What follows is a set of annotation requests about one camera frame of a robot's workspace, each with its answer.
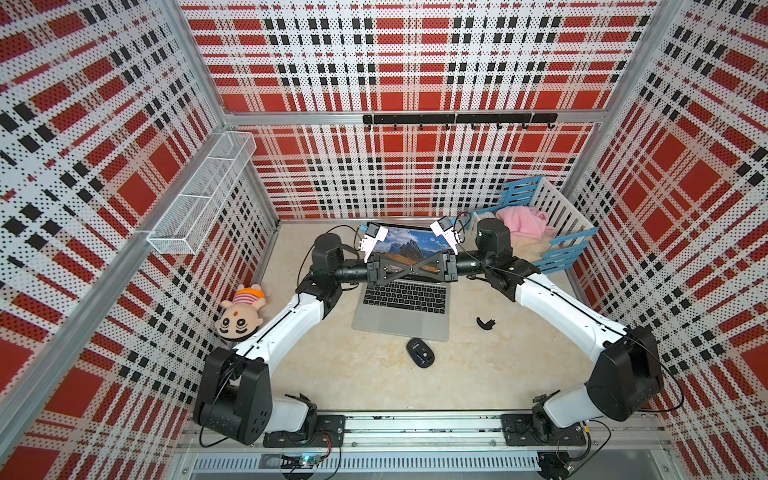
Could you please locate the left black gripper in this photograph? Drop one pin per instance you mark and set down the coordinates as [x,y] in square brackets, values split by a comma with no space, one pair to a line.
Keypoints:
[375,272]

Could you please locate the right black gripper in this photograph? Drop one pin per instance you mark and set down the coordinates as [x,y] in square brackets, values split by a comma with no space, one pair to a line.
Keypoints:
[443,274]

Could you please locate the black mouse battery cover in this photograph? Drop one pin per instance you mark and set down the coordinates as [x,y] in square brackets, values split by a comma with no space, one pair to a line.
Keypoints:
[485,325]

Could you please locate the black wireless mouse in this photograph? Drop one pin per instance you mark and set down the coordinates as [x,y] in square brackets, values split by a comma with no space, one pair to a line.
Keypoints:
[421,354]

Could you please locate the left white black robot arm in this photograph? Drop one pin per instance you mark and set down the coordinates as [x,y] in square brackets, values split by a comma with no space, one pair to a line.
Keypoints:
[234,397]

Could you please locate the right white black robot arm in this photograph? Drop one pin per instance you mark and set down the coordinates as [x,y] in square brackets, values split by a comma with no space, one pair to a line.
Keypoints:
[627,372]

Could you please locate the silver open laptop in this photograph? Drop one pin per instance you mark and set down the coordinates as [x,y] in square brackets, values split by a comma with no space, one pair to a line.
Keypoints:
[412,305]

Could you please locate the cream fluffy cloth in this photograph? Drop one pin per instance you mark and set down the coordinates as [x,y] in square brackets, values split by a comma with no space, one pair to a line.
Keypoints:
[525,248]

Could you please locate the pink cloth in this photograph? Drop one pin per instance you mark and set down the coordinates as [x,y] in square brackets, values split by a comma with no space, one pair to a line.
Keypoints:
[526,222]

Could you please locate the white blue slatted crate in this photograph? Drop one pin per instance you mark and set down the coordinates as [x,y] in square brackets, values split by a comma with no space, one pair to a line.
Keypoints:
[573,230]

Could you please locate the orange plush doll toy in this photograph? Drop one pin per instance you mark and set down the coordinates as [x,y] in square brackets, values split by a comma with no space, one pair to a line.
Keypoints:
[241,317]

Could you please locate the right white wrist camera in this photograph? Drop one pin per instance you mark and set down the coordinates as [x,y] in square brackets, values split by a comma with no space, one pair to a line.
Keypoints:
[444,227]

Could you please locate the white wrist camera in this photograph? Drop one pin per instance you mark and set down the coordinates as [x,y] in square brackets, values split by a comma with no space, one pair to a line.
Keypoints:
[444,227]
[373,233]

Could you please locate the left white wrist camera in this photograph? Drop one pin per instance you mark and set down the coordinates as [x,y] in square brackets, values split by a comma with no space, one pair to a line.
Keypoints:
[373,233]

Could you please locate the black wall hook rail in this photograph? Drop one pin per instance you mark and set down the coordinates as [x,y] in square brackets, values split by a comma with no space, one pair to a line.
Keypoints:
[523,119]

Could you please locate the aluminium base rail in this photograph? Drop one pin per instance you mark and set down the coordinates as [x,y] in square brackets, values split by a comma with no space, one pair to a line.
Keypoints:
[484,444]

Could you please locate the white wire mesh shelf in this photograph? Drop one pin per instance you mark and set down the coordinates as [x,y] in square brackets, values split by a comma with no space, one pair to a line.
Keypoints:
[186,223]

